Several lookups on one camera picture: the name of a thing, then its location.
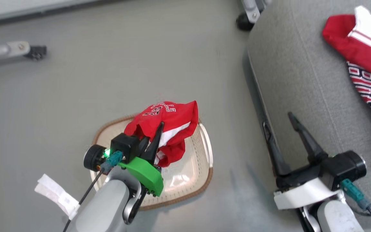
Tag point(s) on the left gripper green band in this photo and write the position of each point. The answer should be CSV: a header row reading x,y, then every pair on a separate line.
x,y
147,175

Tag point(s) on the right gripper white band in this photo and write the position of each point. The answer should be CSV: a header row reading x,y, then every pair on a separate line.
x,y
301,193

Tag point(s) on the red shorts number 23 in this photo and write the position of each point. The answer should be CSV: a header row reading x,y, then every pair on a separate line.
x,y
172,119

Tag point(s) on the red and white jersey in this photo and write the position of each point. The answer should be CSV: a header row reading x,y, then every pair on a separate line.
x,y
340,35

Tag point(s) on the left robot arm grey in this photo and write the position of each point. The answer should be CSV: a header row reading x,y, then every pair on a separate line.
x,y
108,206

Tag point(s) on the grey fabric sofa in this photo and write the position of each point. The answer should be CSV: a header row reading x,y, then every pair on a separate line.
x,y
301,64

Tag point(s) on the white perforated laundry basket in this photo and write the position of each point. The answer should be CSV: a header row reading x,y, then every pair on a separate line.
x,y
185,180

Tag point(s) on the black caster wheel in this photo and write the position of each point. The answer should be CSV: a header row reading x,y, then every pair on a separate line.
x,y
244,22
36,52

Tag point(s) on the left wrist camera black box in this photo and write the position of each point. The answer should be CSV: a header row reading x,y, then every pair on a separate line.
x,y
124,145

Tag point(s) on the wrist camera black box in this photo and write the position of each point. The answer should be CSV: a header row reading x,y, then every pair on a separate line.
x,y
343,167
124,145

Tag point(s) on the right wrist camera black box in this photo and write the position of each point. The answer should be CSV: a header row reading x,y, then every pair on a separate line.
x,y
343,167

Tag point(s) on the grey partition bottom rail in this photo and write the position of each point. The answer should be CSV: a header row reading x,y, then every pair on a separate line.
x,y
11,17

